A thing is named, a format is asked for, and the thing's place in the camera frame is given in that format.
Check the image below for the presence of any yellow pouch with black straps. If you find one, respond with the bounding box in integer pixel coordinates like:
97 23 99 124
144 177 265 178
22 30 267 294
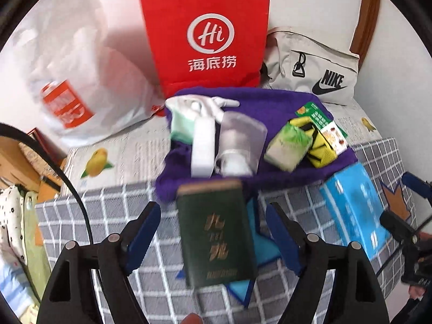
289 116 338 168

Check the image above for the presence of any green tea tissue pack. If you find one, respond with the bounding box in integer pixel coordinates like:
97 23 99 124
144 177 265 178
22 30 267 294
264 122 313 173

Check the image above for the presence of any white orange snack sachet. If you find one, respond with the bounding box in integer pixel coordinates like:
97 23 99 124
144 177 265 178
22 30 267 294
320 121 348 156

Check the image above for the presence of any clear plastic bag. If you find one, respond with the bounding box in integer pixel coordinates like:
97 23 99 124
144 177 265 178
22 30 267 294
215 111 267 177

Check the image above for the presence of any green wet wipe packet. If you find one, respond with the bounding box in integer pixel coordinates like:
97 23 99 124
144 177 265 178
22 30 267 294
294 102 348 139

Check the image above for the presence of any person's right hand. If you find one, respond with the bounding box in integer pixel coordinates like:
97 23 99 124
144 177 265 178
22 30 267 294
409 285 426 300

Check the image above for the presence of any person's left hand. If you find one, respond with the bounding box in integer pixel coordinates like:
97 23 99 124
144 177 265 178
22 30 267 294
181 313 203 324

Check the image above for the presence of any grey checked tablecloth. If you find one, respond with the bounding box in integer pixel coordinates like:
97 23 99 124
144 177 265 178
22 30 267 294
35 137 417 324

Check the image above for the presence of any blue tissue pack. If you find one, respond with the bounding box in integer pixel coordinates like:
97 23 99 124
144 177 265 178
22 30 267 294
319 162 390 259

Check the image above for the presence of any dark green tea tin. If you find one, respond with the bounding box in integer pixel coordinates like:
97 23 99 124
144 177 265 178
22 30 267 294
176 178 257 289

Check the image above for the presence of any brown patterned box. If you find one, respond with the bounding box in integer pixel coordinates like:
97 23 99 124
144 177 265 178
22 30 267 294
18 128 67 178

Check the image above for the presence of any purple towel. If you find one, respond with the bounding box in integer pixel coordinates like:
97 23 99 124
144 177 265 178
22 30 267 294
155 87 357 203

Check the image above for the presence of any white spotted pillow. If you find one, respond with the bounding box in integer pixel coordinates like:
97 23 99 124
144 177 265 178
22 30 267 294
1 186 27 265

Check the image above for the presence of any white Miniso plastic bag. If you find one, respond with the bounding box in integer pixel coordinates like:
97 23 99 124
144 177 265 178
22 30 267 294
12 0 164 148

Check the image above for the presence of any grey Nike pouch bag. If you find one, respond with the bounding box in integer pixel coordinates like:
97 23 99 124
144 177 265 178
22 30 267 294
264 27 360 105

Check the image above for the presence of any red Haidilao paper bag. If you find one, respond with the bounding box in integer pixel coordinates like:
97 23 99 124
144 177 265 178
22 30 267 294
140 0 270 97

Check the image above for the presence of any black cable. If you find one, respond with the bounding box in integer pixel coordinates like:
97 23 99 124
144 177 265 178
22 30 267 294
0 122 95 245

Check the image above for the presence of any wooden door frame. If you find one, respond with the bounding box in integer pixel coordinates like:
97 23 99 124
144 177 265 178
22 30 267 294
350 0 381 69

